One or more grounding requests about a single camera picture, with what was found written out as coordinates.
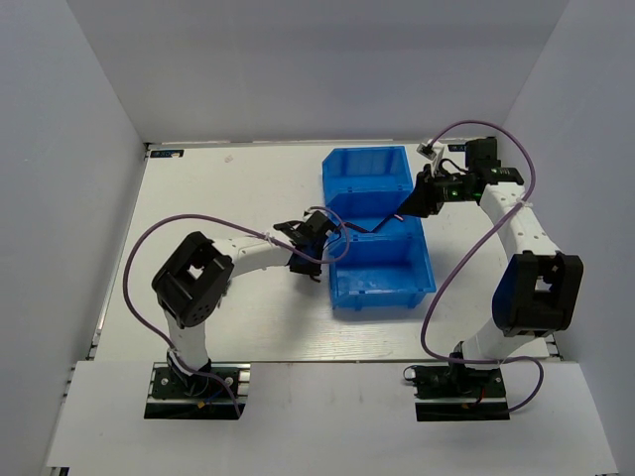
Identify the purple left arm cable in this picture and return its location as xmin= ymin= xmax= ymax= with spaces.
xmin=122 ymin=205 xmax=351 ymax=417

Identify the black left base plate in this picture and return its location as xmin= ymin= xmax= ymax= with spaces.
xmin=144 ymin=363 xmax=251 ymax=420

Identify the left corner label sticker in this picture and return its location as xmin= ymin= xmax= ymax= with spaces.
xmin=150 ymin=150 xmax=185 ymax=159

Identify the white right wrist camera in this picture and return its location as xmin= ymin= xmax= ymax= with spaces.
xmin=417 ymin=143 xmax=445 ymax=173

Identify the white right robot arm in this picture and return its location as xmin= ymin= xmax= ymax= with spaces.
xmin=398 ymin=137 xmax=583 ymax=396

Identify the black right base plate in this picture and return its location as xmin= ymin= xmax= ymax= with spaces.
xmin=403 ymin=364 xmax=510 ymax=422

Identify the blue three-compartment bin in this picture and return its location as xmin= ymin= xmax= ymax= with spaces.
xmin=322 ymin=146 xmax=437 ymax=310

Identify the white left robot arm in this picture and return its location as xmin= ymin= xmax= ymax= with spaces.
xmin=152 ymin=210 xmax=341 ymax=396

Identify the long dark hex key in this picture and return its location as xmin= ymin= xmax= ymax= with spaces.
xmin=369 ymin=214 xmax=404 ymax=233

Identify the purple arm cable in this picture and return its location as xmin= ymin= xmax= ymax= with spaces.
xmin=122 ymin=205 xmax=351 ymax=417
xmin=420 ymin=118 xmax=546 ymax=413

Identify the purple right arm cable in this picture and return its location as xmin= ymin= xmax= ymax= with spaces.
xmin=420 ymin=118 xmax=546 ymax=413

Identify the large dark hex key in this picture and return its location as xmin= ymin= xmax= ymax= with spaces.
xmin=343 ymin=222 xmax=374 ymax=234

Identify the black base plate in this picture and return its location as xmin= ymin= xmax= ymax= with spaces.
xmin=144 ymin=363 xmax=251 ymax=420
xmin=403 ymin=364 xmax=510 ymax=422

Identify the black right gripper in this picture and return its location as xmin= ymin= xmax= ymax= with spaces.
xmin=397 ymin=163 xmax=474 ymax=218

